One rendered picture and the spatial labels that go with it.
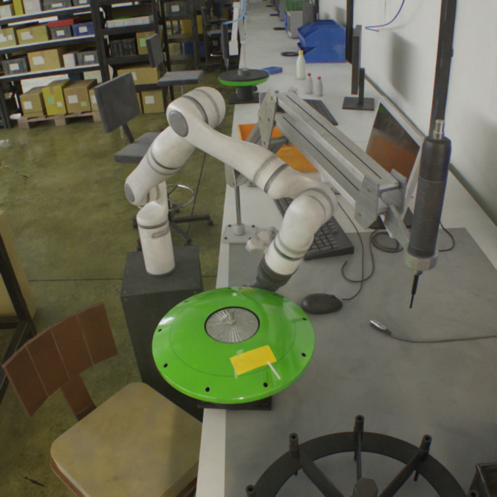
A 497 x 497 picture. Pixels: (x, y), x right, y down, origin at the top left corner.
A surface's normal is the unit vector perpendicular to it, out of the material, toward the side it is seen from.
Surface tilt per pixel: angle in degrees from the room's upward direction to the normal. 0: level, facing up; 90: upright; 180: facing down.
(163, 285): 0
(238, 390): 25
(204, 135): 93
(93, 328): 90
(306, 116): 9
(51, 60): 90
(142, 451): 0
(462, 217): 0
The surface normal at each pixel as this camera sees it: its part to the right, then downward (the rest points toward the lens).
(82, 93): -0.04, 0.54
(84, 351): 0.69, 0.36
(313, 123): 0.00, -0.76
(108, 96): 0.93, 0.05
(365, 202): -0.94, 0.23
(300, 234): -0.49, 0.77
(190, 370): -0.28, -0.59
